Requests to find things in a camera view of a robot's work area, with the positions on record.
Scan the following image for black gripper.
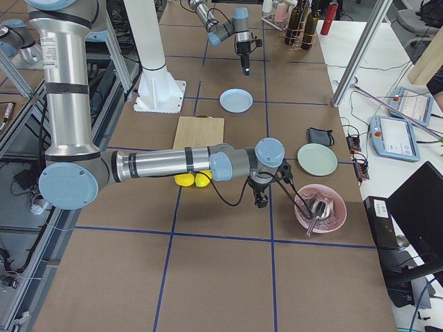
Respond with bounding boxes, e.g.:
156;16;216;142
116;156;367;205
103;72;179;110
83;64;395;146
247;174;275;208
235;31;262;75

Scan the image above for light blue plate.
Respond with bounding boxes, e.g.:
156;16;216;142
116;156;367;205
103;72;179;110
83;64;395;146
219;89;253;113

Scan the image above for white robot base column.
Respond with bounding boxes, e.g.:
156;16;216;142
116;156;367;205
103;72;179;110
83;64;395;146
124;0;186;114

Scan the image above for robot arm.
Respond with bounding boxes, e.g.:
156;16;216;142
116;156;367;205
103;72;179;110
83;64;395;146
25;1;285;210
179;1;262;76

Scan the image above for light green plate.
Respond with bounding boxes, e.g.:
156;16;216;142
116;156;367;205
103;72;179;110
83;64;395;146
297;143;338;176

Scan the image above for dark wine bottle middle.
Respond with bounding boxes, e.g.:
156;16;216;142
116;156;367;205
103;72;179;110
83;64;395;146
284;0;304;45

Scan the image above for dark wine bottle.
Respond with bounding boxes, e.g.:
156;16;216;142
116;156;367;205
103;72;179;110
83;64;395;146
284;0;304;45
301;0;320;50

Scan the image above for metal scoop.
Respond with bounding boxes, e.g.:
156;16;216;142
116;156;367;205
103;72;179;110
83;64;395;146
305;192;334;237

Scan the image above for pink plastic cup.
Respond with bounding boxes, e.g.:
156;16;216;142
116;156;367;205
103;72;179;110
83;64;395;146
274;3;287;23

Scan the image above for yellow lemon right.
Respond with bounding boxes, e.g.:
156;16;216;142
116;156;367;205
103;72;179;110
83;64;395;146
195;170;212;187

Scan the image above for yellow lemon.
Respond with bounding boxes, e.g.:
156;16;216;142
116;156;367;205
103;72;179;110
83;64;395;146
195;170;212;187
174;173;195;187

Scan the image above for pink bowl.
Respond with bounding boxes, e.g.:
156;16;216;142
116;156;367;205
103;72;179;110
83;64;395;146
294;184;347;234

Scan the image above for dark wine bottle front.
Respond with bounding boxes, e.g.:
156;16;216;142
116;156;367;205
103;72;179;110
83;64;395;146
301;0;320;50

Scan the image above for yellow lemon left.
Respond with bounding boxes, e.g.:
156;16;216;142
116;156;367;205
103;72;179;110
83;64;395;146
174;173;195;187

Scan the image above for bamboo cutting board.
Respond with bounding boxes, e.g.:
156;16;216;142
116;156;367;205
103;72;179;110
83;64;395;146
172;116;225;149

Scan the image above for grey folded cloth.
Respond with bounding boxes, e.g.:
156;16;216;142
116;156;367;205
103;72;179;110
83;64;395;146
307;127;335;147

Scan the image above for red thermos bottle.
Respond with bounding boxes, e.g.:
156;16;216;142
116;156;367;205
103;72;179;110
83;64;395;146
320;2;338;35

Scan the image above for black computer box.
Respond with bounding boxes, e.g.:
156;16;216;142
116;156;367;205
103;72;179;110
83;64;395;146
363;196;399;250

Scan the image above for teach pendant near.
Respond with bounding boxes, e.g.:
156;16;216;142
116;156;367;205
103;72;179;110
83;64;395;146
370;115;420;162

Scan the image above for teach pendant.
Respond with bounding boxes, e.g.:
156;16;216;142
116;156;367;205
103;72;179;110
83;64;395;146
388;86;434;127
370;115;420;162

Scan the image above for black monitor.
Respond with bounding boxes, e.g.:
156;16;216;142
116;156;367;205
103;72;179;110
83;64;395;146
387;161;442;259

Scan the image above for teach pendant far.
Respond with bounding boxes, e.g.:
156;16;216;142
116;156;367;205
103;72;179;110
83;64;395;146
388;86;434;127

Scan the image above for white wire cup rack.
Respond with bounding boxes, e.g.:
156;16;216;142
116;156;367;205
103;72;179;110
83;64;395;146
261;11;287;31

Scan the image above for copper wire bottle rack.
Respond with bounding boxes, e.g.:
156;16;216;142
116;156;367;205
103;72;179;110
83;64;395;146
284;20;316;50

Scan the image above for aluminium frame post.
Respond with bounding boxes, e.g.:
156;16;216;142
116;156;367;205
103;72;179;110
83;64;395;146
332;0;392;107

